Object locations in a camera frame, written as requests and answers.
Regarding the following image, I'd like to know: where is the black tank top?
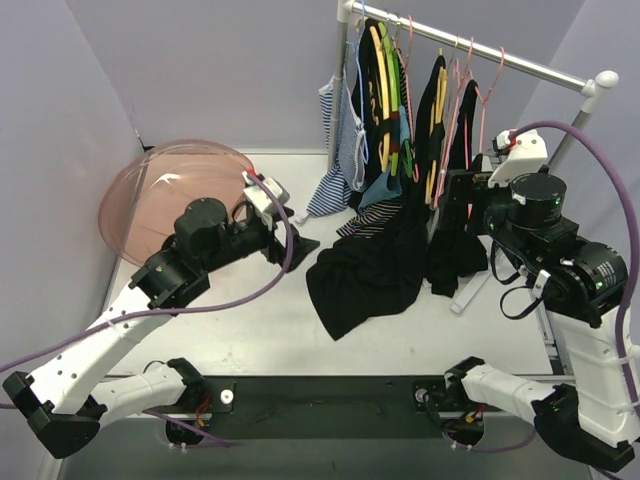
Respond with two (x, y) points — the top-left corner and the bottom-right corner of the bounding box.
(425, 80), (488, 298)

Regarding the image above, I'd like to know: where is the pink wire hanger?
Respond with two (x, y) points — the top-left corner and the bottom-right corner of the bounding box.
(463, 38), (506, 153)

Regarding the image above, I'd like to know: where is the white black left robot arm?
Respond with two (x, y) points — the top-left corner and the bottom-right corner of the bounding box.
(2, 198), (320, 459)

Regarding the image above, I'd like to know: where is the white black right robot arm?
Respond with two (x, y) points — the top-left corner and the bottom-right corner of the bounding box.
(443, 170), (639, 472)

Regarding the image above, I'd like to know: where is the pink hanger with garment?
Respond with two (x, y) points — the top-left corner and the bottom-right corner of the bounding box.
(429, 35), (475, 209)

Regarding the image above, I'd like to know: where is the yellow hanger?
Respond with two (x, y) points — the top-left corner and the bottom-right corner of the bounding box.
(369, 26), (391, 172)
(423, 47), (449, 205)

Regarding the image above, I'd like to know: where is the blue white striped top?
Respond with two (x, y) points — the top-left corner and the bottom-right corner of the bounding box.
(306, 84), (367, 217)

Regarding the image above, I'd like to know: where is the green hanger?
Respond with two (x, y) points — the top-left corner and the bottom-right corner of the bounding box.
(378, 22), (415, 180)

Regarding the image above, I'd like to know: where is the light blue hanger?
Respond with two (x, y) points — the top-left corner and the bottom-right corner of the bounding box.
(353, 11), (369, 165)

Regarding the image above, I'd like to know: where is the black hanging garment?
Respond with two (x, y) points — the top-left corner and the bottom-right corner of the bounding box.
(306, 20), (444, 340)

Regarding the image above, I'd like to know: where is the black multicolour striped garment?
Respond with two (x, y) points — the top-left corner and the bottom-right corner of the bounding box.
(336, 199), (402, 238)

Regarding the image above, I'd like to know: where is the teal garment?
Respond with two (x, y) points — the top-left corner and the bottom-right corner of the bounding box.
(357, 171), (402, 211)

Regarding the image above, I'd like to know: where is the pink translucent plastic basin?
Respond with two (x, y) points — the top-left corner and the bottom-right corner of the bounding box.
(98, 139), (253, 266)

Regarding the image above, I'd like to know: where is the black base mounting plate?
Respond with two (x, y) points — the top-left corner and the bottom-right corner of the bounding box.
(168, 401), (472, 441)

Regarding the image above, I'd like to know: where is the white clothes rack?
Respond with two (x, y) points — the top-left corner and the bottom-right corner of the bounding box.
(293, 0), (621, 315)

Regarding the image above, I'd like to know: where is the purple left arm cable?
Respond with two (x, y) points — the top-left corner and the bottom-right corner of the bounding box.
(0, 177), (295, 449)

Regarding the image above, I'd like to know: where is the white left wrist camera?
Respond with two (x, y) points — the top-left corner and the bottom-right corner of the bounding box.
(242, 170), (290, 216)

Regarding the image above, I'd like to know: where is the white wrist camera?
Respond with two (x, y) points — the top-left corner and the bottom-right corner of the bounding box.
(488, 129), (548, 188)
(242, 170), (290, 216)

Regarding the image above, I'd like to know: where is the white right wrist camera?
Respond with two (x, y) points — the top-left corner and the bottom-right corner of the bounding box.
(488, 129), (548, 188)

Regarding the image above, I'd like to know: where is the aluminium frame rail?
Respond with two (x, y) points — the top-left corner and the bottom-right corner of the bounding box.
(99, 374), (576, 419)

